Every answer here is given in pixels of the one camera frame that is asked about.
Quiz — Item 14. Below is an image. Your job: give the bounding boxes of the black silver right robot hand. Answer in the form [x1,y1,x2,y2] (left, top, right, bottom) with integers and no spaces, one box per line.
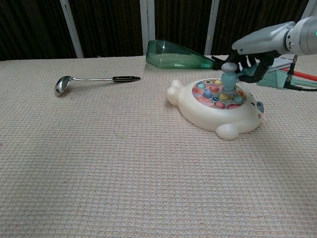
[224,21,298,84]

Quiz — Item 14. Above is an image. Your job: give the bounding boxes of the teal grey toy hammer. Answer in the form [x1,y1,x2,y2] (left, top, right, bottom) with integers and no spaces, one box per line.
[219,62,260,96]

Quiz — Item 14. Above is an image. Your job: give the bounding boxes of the cream seal whack-a-mole toy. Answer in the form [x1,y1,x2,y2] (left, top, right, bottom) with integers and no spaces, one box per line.
[166,78,265,141]

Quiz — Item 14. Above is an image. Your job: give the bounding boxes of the red stick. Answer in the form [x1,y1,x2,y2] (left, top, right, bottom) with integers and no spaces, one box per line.
[282,68,317,82]

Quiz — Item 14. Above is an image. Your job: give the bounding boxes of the teal small dustpan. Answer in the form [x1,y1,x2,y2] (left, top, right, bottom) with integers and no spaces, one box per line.
[277,69,317,88]

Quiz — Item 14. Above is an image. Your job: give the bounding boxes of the green spray bottle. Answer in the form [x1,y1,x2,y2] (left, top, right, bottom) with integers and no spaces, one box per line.
[145,39,223,70]

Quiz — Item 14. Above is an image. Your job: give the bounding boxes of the black pleated curtain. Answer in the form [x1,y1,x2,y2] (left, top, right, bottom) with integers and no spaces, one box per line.
[0,0,310,61]

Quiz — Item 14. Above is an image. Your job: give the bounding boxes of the beige woven tablecloth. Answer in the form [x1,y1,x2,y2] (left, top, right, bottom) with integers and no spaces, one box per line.
[0,54,317,238]

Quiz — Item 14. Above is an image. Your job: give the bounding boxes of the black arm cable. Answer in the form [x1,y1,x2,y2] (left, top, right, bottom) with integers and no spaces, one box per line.
[283,55,317,92]

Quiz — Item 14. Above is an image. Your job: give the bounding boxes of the steel ladle black handle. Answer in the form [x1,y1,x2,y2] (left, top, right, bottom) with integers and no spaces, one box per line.
[54,75,141,97]

